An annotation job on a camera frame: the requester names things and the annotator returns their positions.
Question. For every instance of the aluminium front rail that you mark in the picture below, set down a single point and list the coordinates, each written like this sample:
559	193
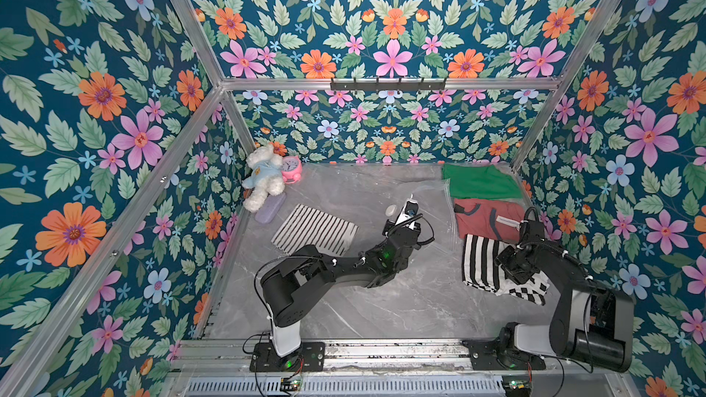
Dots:
232	357

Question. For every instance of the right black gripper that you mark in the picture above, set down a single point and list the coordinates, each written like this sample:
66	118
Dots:
511	264

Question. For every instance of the white bag valve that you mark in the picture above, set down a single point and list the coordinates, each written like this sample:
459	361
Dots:
390	210

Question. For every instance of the white teddy bear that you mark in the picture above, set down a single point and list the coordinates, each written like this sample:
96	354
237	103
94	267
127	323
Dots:
265	179

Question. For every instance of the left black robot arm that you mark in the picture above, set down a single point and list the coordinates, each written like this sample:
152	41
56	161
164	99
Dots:
296	284

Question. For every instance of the pink alarm clock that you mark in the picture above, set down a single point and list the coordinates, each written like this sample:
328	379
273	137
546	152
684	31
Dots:
291	169

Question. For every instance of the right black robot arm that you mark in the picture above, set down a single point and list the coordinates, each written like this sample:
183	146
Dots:
592	323

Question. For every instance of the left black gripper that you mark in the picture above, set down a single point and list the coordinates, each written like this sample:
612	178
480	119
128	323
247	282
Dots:
411	235

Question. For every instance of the green tank top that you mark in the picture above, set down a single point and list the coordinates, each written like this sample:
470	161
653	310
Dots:
482	183

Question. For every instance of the black wall hook rail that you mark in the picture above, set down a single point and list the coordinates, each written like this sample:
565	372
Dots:
394	84

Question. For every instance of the red tank top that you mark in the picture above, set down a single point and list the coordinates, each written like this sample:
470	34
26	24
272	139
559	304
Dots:
493	219

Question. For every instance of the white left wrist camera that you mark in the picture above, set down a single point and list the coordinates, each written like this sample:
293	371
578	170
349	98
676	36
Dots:
409	210

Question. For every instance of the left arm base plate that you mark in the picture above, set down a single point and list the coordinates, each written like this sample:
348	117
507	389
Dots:
310	357

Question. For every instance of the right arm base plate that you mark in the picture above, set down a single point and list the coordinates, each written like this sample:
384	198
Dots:
492	355

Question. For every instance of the striped shirt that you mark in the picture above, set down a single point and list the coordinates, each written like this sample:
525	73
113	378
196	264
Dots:
481	272
308	226

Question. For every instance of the clear plastic vacuum bag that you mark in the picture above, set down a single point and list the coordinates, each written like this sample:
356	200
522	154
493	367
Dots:
355	197

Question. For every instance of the lilac pouch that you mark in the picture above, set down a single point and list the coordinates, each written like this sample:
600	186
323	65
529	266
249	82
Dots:
270	208

